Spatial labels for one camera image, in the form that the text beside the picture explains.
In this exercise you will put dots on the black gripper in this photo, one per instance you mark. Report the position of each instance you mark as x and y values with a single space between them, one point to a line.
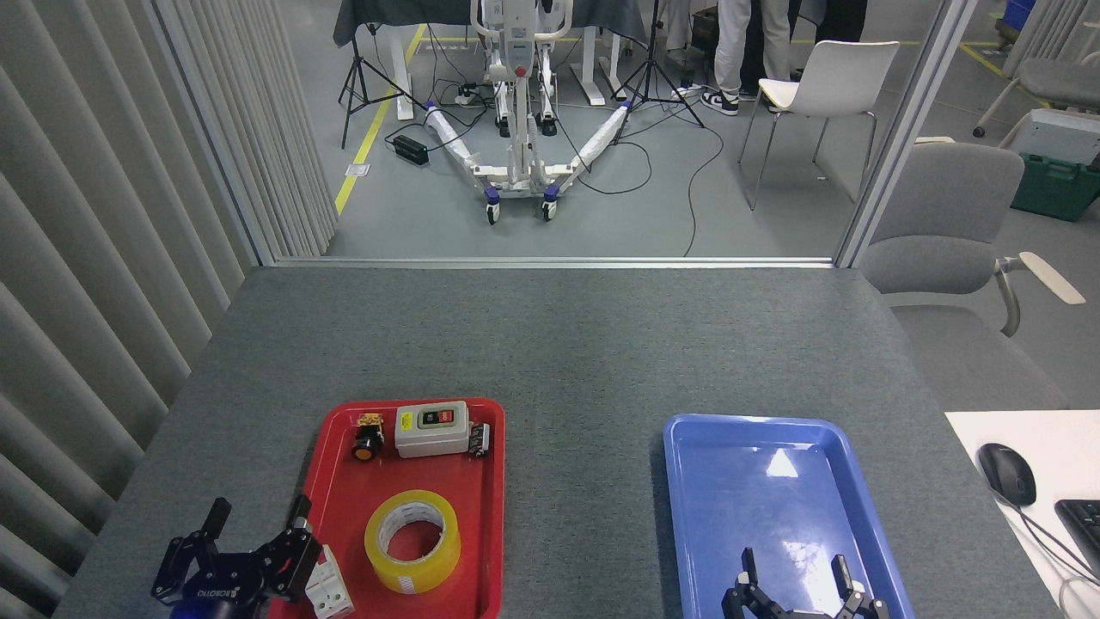
806 615
215 589

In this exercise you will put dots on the yellow tape roll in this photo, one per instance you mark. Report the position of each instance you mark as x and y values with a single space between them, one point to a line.
412 578

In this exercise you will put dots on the white circuit breaker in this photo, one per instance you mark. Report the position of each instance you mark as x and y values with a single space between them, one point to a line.
331 593

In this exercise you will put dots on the blue plastic tray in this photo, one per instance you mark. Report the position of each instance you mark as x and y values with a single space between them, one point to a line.
773 499

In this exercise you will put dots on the black orange push button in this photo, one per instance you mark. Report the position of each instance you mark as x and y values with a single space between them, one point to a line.
367 447

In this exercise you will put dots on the red plastic tray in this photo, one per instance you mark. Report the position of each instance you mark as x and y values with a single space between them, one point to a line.
468 516

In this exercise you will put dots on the black computer mouse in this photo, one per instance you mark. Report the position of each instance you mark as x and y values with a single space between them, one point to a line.
1007 473

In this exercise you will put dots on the small black terminal component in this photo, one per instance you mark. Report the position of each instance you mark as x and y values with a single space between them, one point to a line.
479 439

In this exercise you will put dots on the black keyboard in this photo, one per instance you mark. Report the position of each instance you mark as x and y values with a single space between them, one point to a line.
1084 529

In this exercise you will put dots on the grey vertical blinds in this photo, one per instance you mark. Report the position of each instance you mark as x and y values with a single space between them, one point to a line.
86 258

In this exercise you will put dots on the grey office chair with armrest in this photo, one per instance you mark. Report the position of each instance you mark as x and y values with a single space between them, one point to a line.
937 206

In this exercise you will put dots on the black power adapter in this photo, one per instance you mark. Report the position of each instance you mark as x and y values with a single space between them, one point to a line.
411 150

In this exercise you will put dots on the green plastic bin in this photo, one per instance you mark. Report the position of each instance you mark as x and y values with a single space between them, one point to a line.
1055 189

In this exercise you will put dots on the black tripod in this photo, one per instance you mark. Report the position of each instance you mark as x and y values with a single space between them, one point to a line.
358 82
650 73

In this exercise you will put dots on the white stand on wheels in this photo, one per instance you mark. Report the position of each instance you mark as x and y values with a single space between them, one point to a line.
518 129

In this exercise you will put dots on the white power strip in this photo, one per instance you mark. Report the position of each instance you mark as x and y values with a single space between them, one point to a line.
467 97

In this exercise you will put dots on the white plastic chair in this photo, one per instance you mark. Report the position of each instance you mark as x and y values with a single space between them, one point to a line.
838 77

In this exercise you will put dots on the white box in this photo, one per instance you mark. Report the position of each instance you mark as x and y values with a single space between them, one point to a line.
1061 136

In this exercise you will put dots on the person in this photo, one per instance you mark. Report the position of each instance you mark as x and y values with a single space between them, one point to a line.
730 43

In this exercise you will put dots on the table with dark cloth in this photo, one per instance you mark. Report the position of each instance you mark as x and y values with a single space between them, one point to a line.
387 13

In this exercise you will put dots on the grey padded chair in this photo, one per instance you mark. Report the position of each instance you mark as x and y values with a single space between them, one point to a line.
1061 82

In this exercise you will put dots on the blue bin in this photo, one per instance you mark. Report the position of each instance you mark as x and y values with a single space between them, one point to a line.
1021 13

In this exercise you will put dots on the grey two-button switch box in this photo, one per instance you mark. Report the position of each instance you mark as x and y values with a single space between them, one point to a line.
430 434

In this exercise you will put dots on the silver post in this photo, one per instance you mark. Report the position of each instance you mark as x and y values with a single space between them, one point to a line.
911 112

